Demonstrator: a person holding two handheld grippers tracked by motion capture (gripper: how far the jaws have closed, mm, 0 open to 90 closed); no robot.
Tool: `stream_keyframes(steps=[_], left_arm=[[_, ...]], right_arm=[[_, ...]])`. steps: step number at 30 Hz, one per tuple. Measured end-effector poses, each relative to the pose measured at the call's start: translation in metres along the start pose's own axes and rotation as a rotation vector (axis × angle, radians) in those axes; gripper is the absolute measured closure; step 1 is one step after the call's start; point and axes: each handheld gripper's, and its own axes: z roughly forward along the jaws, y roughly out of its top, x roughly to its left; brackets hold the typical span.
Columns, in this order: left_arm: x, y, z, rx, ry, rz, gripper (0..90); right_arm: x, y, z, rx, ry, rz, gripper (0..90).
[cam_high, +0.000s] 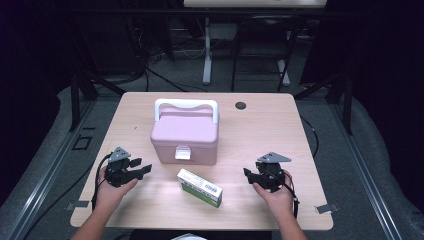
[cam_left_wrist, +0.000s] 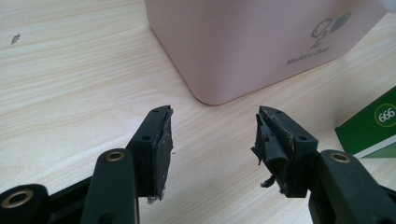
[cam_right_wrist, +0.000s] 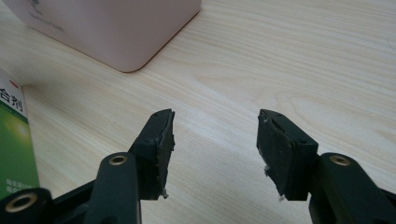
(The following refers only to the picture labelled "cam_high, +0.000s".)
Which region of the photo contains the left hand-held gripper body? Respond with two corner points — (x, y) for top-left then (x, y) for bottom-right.
(104, 146), (140, 188)

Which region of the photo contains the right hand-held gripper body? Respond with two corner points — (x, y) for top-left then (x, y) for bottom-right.
(255, 152), (292, 194)

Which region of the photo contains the green white medicine box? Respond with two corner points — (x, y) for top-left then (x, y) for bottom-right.
(176, 168), (223, 209)

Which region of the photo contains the pink storage box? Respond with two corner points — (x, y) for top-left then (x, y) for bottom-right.
(149, 98), (220, 166)

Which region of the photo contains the person's left hand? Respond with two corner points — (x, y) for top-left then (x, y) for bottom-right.
(93, 166), (140, 216)

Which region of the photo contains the person's right hand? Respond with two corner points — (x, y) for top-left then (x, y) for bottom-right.
(252, 170), (297, 223)

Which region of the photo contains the black metal stand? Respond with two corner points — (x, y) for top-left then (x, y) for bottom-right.
(68, 66), (127, 133)
(294, 71), (354, 136)

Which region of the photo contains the dark curtain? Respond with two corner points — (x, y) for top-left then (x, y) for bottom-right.
(0, 0), (73, 208)
(301, 0), (424, 214)

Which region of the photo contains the white desk leg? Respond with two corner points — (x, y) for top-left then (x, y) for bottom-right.
(202, 18), (213, 86)

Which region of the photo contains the black chair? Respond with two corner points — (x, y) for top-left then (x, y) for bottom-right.
(230, 14), (301, 93)

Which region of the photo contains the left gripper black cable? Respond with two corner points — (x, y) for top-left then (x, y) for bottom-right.
(23, 153), (114, 240)

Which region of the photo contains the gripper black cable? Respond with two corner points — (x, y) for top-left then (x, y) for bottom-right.
(23, 153), (114, 240)
(266, 169), (300, 219)

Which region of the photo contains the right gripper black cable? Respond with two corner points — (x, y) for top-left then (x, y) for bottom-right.
(266, 169), (300, 219)

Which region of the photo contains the metal table bracket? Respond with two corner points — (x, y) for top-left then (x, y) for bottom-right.
(314, 203), (340, 215)
(64, 199), (90, 212)

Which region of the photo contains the thin black cable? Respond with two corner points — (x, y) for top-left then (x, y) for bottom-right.
(300, 115), (320, 158)

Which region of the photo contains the aluminium floor rail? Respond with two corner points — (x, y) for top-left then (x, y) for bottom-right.
(0, 99), (98, 240)
(328, 99), (406, 240)

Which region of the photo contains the black floor cable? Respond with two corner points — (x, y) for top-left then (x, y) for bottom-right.
(144, 66), (209, 94)

